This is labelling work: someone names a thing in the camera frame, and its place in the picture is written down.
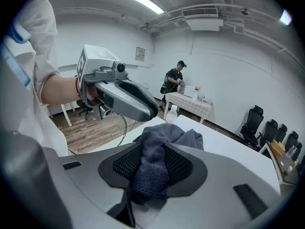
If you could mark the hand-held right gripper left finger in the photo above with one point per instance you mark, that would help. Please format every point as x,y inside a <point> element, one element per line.
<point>88,175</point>

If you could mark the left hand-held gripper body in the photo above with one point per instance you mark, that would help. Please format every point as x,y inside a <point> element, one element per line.
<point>100,56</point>

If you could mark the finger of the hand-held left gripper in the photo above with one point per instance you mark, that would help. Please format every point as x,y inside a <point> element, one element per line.
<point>143,93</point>
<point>124,104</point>

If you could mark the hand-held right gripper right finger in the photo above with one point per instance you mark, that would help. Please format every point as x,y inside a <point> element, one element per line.
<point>214,175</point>

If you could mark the dark grey wiping cloth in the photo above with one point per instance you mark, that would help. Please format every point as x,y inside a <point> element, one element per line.
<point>152,151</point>

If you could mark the person's left forearm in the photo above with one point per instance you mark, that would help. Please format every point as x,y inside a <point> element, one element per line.
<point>59,89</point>

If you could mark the person's left hand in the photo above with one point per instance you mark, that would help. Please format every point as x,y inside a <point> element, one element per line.
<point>93,94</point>

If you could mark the clear water bottle red label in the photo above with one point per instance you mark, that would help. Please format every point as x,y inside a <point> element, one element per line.
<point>171,114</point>

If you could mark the checkered cloth covered table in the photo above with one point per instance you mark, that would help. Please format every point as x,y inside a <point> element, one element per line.
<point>188,106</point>

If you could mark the white box appliance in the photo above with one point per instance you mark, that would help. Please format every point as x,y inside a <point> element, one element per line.
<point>190,93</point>

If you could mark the small flower bouquet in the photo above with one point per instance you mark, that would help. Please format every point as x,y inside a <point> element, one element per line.
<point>197,88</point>

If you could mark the white desk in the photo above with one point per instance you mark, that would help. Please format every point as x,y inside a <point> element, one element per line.
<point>65,113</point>

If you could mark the clear plastic food tray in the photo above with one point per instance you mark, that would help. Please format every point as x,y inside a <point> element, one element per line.
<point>205,99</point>

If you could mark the row of black office chairs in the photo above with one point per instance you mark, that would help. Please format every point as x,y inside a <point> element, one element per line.
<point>252,125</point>

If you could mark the person in white shirt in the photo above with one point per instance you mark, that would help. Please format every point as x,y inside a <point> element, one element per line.
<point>35,32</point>

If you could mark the cardboard box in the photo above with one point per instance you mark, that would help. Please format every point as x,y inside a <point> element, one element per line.
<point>278,147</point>

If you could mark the dark brown table white legs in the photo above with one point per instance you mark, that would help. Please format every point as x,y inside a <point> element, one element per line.
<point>286,175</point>

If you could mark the clear plastic bottle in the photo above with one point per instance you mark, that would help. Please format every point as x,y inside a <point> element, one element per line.
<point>294,150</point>
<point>289,152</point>

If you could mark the light blue neck ribbon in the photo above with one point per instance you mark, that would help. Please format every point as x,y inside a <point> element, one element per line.
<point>14,63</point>

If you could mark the white ceiling air conditioner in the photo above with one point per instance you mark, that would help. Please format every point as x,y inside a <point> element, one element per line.
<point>205,23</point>

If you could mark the white ceiling pipes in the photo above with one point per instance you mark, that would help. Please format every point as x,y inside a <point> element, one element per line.
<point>262,36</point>

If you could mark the beige wall notice panel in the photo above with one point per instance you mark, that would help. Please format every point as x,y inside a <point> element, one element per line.
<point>140,54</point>

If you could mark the ceiling security camera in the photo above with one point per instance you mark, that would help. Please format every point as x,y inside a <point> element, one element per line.
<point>245,12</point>

